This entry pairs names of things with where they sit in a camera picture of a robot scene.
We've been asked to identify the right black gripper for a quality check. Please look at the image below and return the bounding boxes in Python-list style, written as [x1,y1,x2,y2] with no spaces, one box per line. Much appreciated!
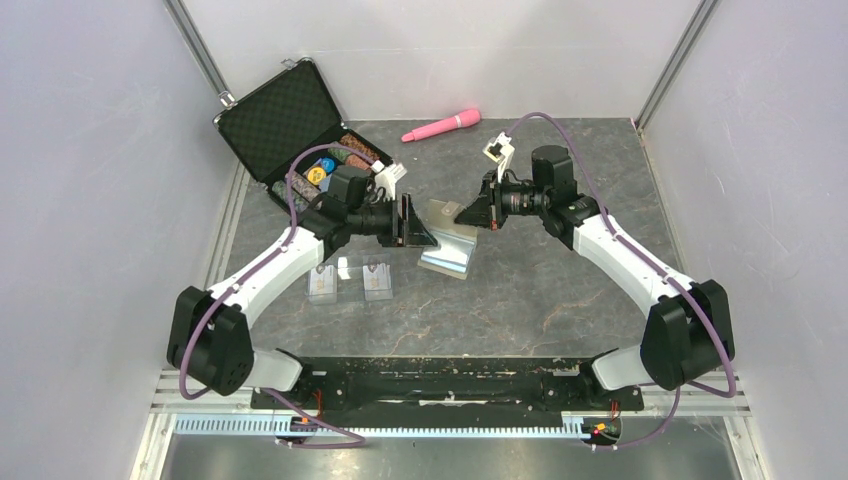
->
[456,168,550,231]

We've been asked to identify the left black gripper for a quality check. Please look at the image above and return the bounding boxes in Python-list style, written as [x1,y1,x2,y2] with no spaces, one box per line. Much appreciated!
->
[347,193,437,248]

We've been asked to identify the beige leather card holder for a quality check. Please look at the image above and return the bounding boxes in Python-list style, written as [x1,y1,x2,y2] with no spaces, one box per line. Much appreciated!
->
[417,199,478,280]

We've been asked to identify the credit card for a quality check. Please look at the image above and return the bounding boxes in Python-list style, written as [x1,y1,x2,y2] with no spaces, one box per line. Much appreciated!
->
[363,262,391,294]
[308,264,337,298]

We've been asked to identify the clear acrylic card stand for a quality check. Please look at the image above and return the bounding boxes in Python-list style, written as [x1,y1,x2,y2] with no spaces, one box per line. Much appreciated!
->
[306,254,394,305]

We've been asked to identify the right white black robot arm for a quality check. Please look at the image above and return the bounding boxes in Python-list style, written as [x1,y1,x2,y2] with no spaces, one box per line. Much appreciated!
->
[455,137,736,408]

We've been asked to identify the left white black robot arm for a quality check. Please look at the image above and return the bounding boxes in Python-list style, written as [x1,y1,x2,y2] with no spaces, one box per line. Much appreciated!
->
[167,163,437,408]

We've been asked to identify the pink wand massager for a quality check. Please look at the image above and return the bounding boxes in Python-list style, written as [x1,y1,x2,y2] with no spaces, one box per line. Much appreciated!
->
[401,109,481,143]

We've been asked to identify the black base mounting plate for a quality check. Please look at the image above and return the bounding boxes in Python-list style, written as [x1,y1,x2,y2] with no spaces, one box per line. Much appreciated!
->
[286,356,644,427]

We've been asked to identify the black poker chip case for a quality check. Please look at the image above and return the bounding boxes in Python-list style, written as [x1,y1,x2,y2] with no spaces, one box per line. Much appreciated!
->
[214,57,393,210]

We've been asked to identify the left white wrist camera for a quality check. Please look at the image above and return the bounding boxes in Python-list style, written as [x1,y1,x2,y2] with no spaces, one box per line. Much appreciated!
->
[371,161,408,200]

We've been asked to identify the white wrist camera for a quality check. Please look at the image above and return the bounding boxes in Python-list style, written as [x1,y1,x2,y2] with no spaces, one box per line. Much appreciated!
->
[371,161,408,200]
[483,132,515,183]

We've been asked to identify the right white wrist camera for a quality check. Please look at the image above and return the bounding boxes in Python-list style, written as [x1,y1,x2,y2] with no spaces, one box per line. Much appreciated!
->
[483,132,515,183]

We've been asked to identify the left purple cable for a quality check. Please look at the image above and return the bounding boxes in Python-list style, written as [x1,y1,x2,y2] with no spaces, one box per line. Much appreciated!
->
[178,142,388,449]

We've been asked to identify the white slotted cable duct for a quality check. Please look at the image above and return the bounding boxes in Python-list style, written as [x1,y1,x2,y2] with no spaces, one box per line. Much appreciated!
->
[174,414,590,440]

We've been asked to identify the aluminium frame rail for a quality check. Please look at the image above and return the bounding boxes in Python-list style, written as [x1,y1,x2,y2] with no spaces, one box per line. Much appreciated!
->
[149,370,753,417]

